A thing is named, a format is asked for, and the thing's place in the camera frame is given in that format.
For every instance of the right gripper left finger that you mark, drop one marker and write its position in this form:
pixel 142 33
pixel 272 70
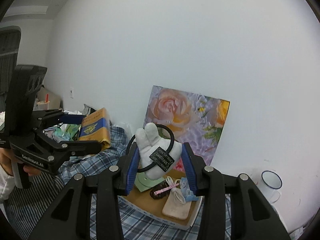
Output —
pixel 69 215

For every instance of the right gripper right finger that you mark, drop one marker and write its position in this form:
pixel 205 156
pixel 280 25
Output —
pixel 252 216

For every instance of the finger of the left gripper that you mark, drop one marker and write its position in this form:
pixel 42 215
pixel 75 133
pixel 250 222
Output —
pixel 48 155
pixel 48 118

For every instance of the gold blue cigarette pack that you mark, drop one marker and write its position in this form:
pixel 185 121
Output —
pixel 96 127

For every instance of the blue tissue packet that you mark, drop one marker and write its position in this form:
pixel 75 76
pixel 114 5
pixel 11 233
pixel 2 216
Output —
pixel 186 192

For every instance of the beige phone case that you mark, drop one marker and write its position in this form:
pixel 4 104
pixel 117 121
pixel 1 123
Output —
pixel 175 206

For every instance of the green snap pouch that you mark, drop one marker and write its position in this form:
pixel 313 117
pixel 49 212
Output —
pixel 143 183

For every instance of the black hair ties pink card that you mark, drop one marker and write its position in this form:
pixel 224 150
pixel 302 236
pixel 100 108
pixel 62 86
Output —
pixel 160 191

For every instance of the person left hand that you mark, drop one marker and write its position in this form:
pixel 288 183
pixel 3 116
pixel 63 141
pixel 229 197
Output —
pixel 7 159

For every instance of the pile of small boxes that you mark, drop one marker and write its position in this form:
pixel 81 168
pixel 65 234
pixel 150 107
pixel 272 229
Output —
pixel 67 132

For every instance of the white enamel mug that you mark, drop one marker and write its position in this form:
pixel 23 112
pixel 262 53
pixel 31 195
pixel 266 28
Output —
pixel 270 185

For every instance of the black white striped cloth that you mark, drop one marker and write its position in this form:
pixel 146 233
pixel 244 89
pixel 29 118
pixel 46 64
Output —
pixel 25 207

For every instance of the blue plaid shirt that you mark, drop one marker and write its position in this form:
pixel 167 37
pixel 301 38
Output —
pixel 117 181

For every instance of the cardboard box with floral lid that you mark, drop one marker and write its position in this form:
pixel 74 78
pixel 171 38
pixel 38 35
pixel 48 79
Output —
pixel 195 119

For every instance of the white wall switch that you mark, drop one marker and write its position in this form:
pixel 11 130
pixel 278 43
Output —
pixel 71 92

